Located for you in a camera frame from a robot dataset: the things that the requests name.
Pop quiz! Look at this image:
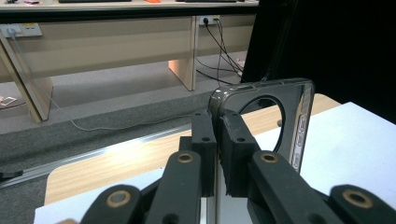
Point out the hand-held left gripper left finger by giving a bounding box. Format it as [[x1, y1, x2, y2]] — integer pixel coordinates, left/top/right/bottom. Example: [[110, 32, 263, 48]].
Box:
[[145, 108, 218, 224]]

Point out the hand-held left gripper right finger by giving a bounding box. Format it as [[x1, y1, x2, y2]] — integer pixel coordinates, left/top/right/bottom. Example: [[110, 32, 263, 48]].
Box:
[[219, 110, 344, 224]]

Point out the dark transparent phone case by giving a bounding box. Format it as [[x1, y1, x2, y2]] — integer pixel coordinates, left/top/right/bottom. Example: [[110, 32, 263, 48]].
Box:
[[206, 77, 316, 224]]

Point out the white table mat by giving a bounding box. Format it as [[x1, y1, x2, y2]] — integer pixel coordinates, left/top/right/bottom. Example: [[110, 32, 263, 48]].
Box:
[[33, 101, 396, 224]]

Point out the small white power socket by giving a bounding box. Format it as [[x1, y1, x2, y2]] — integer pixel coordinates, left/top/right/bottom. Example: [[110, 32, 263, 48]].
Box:
[[198, 14, 221, 27]]

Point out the light wooden desk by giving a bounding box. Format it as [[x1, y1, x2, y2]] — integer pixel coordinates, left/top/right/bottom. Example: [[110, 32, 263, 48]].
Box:
[[0, 0, 260, 124]]

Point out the black curtain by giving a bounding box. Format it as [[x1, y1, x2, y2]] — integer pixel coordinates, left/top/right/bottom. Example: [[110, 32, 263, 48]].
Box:
[[240, 0, 396, 126]]

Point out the white power socket strip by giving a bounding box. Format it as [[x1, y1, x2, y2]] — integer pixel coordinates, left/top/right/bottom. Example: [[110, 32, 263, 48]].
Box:
[[0, 22, 43, 38]]

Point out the black cable bundle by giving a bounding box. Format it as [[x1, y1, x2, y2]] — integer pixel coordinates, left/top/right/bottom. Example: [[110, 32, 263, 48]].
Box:
[[195, 18, 248, 86]]

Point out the metal floor rail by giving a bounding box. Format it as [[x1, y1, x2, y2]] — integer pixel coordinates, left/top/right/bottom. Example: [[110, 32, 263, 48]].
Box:
[[0, 122, 192, 189]]

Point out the white floor cable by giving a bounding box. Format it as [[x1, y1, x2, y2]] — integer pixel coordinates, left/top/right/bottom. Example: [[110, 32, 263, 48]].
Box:
[[8, 30, 192, 133]]

